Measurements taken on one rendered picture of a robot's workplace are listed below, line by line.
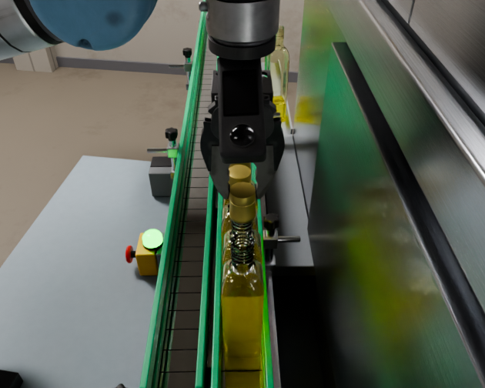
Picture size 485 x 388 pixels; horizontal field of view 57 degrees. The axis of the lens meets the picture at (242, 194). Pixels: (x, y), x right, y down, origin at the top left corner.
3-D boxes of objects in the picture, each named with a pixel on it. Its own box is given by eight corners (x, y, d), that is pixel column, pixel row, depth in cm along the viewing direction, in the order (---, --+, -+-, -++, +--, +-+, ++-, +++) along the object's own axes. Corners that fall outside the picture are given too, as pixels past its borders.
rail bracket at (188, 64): (194, 92, 142) (191, 51, 134) (171, 92, 142) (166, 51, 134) (195, 86, 146) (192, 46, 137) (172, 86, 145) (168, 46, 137)
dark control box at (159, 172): (181, 198, 122) (178, 173, 117) (152, 198, 122) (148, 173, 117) (184, 179, 128) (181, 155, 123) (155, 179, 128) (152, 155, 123)
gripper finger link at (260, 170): (277, 173, 63) (269, 116, 57) (280, 201, 58) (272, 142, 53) (255, 176, 63) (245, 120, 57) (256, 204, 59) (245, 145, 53)
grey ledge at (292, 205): (312, 296, 93) (318, 259, 85) (269, 297, 93) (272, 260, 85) (277, 86, 166) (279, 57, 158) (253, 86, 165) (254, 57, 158)
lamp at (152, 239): (162, 250, 97) (160, 240, 95) (141, 250, 97) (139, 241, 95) (164, 235, 101) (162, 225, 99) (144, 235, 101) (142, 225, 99)
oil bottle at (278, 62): (285, 122, 128) (292, 30, 111) (266, 124, 127) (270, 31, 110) (281, 112, 132) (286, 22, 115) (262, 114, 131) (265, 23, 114)
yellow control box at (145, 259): (170, 277, 101) (167, 254, 96) (137, 277, 101) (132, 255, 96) (173, 254, 106) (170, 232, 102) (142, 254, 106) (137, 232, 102)
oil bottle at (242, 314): (260, 370, 70) (265, 282, 56) (224, 370, 70) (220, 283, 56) (259, 339, 74) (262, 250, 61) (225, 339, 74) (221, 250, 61)
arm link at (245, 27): (283, 3, 41) (195, 3, 41) (280, 51, 44) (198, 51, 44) (277, -19, 47) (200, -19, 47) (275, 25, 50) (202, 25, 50)
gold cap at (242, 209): (255, 223, 59) (256, 199, 56) (229, 223, 59) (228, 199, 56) (255, 205, 62) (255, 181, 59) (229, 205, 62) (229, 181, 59)
